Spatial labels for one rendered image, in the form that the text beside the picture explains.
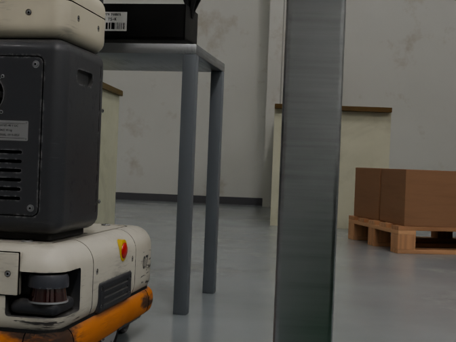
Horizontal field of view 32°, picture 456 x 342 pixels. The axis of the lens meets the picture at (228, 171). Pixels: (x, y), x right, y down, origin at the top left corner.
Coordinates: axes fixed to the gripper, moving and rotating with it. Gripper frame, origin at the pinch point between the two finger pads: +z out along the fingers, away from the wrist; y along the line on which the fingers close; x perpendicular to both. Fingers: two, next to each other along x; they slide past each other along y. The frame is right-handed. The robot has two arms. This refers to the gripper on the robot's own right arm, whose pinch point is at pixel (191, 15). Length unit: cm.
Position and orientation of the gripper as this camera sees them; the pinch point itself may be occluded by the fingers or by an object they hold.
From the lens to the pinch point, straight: 258.9
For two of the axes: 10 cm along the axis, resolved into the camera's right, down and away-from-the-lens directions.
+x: -1.8, 0.1, -9.8
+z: -0.3, 10.0, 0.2
